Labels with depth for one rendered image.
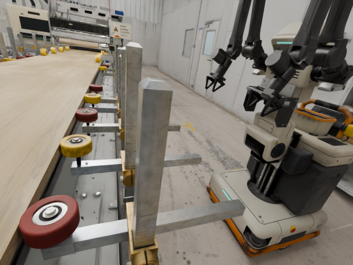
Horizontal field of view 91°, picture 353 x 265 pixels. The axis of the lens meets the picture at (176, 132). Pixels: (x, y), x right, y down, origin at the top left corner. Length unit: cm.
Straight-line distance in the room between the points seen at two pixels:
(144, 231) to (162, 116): 21
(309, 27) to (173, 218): 75
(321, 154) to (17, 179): 133
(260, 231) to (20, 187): 118
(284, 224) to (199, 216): 103
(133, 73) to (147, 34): 1107
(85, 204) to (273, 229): 107
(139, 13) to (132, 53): 1109
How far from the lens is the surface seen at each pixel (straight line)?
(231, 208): 49
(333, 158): 131
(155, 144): 23
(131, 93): 46
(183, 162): 65
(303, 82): 107
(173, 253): 137
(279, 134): 114
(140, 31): 1145
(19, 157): 55
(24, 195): 44
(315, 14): 84
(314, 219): 164
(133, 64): 45
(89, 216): 73
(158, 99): 21
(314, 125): 138
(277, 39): 113
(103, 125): 81
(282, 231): 142
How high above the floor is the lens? 117
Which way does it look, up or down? 25 degrees down
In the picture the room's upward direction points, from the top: 8 degrees clockwise
